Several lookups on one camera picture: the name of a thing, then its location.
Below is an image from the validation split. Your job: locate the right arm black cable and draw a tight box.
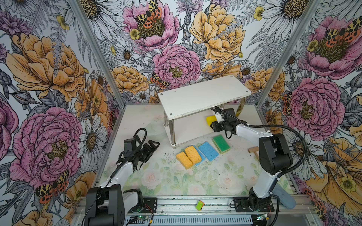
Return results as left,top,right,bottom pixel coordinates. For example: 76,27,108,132
210,106,308,226

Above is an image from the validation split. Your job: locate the blue sponge under orange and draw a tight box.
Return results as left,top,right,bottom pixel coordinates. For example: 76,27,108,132
193,146,205,166

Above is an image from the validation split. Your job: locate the green sponge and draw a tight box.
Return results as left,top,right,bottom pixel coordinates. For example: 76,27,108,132
212,135,231,154

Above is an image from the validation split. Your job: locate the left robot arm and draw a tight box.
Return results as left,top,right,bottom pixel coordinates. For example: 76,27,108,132
81,138,160,226

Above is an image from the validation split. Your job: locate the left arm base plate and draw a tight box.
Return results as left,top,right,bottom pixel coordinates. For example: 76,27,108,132
128,197,158,214

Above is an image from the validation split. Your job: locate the white two-tier shelf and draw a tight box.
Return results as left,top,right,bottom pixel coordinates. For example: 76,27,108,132
158,75,251,147

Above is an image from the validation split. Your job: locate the orange sponge right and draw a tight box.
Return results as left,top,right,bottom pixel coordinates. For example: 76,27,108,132
185,146,202,165

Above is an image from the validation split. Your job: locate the orange sponge left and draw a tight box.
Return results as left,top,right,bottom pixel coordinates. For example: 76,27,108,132
176,152,193,170

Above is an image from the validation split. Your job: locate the small wooden mallet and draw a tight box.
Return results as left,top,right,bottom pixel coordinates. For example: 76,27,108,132
248,147,260,161

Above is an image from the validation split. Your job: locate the yellow sponge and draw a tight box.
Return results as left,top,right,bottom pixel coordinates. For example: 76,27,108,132
206,115,217,127

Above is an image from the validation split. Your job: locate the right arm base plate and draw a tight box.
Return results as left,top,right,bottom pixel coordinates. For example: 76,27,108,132
233,196,275,212

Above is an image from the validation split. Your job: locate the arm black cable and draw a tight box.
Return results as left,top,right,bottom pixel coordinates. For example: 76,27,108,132
210,106,308,226
81,128,148,226

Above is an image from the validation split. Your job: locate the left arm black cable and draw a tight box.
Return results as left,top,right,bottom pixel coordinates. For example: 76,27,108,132
81,128,148,226

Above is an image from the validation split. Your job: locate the aluminium front rail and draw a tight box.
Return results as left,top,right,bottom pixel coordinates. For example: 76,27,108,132
72,194,317,226

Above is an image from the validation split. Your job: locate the blue grey oval pad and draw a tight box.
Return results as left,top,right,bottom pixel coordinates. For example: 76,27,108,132
272,184,296,209

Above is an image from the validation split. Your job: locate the green orange small block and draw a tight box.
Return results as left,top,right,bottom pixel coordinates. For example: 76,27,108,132
195,200,205,211

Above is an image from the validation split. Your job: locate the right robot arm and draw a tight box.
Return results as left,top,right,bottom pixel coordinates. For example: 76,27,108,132
210,107,293,211

